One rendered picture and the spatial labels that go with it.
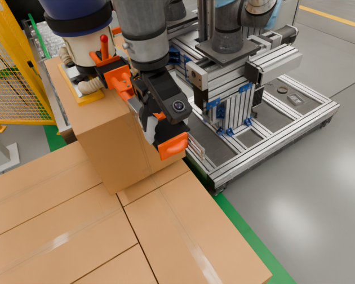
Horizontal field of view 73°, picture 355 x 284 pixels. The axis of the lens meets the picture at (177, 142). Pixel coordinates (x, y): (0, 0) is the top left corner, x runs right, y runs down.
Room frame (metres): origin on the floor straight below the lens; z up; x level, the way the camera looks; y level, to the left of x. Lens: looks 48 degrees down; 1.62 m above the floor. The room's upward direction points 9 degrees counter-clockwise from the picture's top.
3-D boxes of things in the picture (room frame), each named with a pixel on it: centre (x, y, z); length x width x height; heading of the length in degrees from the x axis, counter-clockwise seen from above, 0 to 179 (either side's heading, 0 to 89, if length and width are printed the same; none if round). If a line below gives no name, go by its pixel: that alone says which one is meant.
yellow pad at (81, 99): (0.90, 0.36, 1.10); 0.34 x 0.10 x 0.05; 25
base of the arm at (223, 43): (1.08, -0.30, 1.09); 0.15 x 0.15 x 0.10
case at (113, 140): (0.94, 0.27, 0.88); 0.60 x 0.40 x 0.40; 24
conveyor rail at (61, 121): (2.23, 1.17, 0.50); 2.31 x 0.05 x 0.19; 24
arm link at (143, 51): (0.42, 0.03, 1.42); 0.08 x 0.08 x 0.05
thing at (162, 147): (0.40, 0.03, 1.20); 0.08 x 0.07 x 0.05; 25
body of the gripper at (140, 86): (0.42, 0.03, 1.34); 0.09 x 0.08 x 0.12; 25
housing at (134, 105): (0.52, 0.08, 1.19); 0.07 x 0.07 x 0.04; 25
